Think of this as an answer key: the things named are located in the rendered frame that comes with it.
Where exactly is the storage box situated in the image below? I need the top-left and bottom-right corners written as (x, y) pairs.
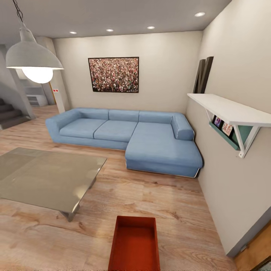
top-left (108, 216), bottom-right (160, 271)

